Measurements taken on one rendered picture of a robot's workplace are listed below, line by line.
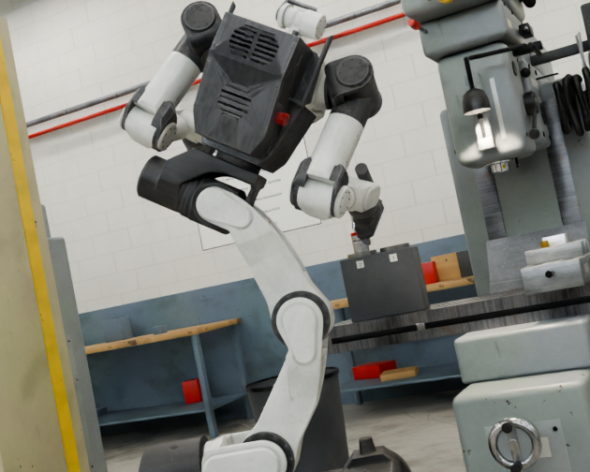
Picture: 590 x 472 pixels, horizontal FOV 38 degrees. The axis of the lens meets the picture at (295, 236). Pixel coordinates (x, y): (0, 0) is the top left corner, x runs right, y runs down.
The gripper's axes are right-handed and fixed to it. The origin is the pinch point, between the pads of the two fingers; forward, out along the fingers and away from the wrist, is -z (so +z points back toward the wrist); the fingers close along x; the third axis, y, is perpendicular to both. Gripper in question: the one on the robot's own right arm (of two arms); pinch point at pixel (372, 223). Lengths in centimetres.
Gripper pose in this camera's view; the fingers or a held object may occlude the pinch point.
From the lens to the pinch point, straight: 246.8
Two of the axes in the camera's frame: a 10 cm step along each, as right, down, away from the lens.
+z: -2.6, -3.6, -9.0
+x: 3.7, -8.9, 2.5
